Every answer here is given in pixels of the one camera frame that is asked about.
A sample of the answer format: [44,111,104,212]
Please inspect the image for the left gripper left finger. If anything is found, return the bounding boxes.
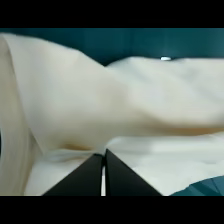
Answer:
[41,153,104,197]

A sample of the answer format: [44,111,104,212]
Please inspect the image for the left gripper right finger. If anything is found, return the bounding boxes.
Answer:
[104,148,164,197]

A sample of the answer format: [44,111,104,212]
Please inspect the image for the cream white shirt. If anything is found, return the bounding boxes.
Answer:
[0,32,224,197]

